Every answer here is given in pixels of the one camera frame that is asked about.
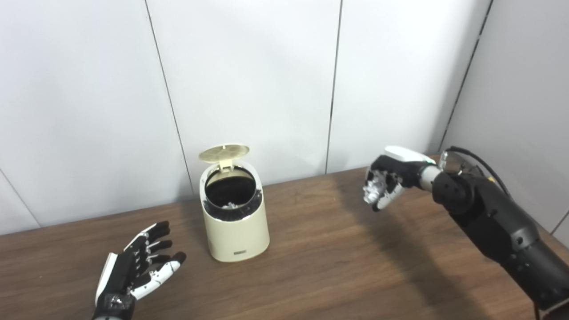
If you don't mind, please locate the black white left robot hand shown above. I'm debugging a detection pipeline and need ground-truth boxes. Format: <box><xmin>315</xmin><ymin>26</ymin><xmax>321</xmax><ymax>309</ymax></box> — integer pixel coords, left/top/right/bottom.
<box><xmin>95</xmin><ymin>221</ymin><xmax>187</xmax><ymax>317</ymax></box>

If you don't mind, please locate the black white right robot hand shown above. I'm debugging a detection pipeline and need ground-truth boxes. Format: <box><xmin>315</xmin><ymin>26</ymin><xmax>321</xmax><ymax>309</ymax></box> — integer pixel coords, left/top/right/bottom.
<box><xmin>362</xmin><ymin>146</ymin><xmax>438</xmax><ymax>212</ymax></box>

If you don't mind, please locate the foil ball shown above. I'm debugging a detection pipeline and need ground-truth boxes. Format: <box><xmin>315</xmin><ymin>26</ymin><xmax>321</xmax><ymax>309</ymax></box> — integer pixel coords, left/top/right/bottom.
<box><xmin>363</xmin><ymin>171</ymin><xmax>388</xmax><ymax>205</ymax></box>

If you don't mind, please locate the round cream bin lid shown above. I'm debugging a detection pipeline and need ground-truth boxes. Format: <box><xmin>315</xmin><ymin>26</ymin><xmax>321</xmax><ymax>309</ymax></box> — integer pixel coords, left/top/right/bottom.
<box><xmin>198</xmin><ymin>143</ymin><xmax>250</xmax><ymax>172</ymax></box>

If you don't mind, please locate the cream-colored cylindrical bin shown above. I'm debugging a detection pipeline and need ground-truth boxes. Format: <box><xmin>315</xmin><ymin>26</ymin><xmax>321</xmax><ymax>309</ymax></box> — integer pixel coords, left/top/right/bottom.
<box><xmin>199</xmin><ymin>161</ymin><xmax>270</xmax><ymax>262</ymax></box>

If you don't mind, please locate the black bin liner bag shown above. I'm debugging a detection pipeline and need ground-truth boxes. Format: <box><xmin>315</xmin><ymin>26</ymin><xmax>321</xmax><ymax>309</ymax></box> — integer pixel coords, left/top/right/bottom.
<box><xmin>204</xmin><ymin>168</ymin><xmax>263</xmax><ymax>221</ymax></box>

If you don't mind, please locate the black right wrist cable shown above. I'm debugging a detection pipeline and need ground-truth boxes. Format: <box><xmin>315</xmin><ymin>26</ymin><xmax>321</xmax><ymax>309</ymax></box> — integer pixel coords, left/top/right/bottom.
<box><xmin>440</xmin><ymin>146</ymin><xmax>512</xmax><ymax>198</ymax></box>

